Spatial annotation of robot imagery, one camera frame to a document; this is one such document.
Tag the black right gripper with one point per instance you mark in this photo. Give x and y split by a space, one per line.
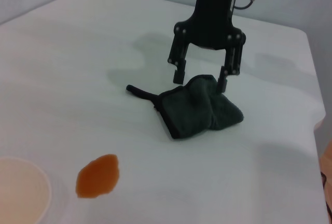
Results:
212 14

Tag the dark blue rag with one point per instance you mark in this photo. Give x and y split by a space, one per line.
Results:
186 110

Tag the white paper cup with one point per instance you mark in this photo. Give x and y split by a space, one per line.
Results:
20 187

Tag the brown water stain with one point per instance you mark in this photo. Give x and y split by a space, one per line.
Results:
98 177

